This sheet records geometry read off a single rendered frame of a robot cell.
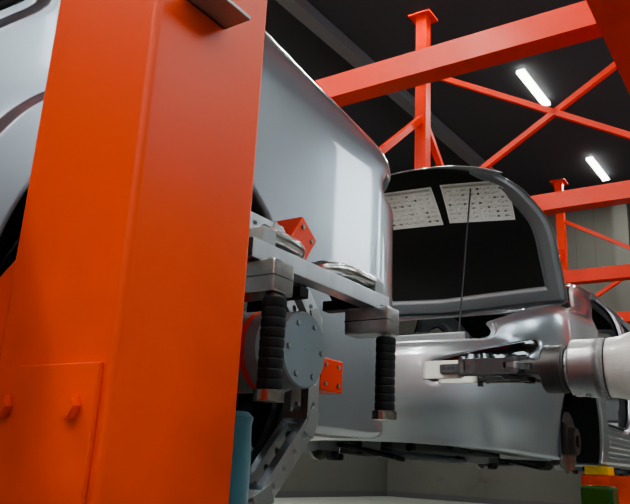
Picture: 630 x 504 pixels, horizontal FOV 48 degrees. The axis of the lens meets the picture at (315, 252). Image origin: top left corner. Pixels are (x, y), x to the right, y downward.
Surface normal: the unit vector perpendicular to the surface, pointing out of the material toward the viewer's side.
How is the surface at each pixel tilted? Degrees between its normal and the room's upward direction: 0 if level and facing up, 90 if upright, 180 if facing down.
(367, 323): 90
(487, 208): 141
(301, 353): 90
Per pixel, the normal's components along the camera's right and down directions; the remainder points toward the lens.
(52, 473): -0.55, -0.26
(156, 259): 0.83, -0.12
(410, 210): -0.38, 0.58
